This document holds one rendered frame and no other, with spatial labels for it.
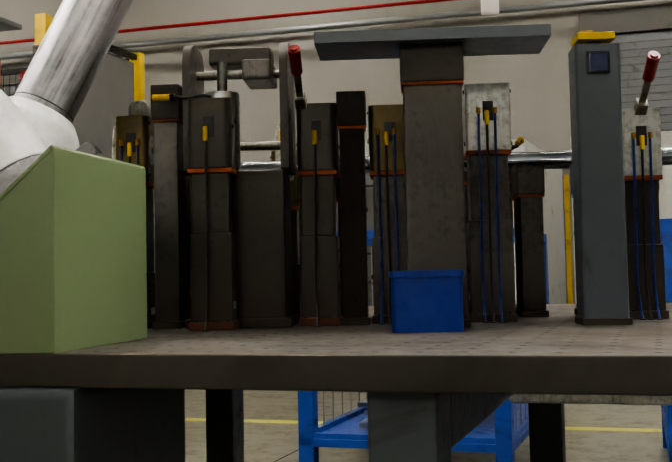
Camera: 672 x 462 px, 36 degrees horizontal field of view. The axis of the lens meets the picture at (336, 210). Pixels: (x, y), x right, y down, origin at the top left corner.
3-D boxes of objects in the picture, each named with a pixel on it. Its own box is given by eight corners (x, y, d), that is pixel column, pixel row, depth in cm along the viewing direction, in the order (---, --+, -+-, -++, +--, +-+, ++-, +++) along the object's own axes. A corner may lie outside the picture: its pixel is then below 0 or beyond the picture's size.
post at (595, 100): (622, 322, 169) (612, 52, 171) (633, 324, 161) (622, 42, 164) (574, 323, 169) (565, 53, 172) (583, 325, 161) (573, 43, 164)
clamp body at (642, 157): (657, 318, 186) (649, 115, 188) (675, 321, 174) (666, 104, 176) (615, 319, 186) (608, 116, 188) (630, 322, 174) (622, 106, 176)
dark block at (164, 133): (189, 326, 184) (186, 90, 187) (181, 328, 177) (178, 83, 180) (161, 327, 185) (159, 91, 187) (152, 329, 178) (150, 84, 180)
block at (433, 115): (467, 324, 170) (460, 52, 173) (471, 327, 162) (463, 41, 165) (406, 326, 171) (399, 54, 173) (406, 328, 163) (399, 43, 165)
